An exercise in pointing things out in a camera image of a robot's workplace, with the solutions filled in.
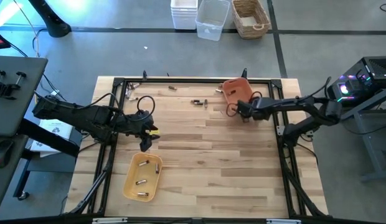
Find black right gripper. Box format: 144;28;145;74
236;96;275;124

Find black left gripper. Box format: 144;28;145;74
113;112;161;153

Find orange plastic bin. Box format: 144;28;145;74
222;77;255;108

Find yellow plastic bin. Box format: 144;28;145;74
122;152;164;202

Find white booklet box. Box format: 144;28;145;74
30;119;75;154

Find woven wicker basket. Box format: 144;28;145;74
231;0;272;40

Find clear plastic bin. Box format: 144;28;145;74
195;0;231;42

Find white stacked plastic bins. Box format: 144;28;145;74
170;0;199;30

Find grey metal side table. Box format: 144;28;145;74
336;85;386;183

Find dark grey desk top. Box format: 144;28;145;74
0;55;49;138

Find black RGB computer tower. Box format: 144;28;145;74
328;55;386;108

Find black stand base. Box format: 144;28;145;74
27;0;72;39

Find black computer mouse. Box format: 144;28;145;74
0;138;15;169

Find black clamp device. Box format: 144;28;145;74
0;69;28;101

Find black desk top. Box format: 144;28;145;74
0;133;29;214

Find black device red screen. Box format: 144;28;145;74
0;28;12;50

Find silver frame bracket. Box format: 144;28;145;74
266;218;302;224
92;217;128;224

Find black desk base frame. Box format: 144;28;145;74
12;118;81;200

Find yellow floor cable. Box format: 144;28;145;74
12;0;49;119

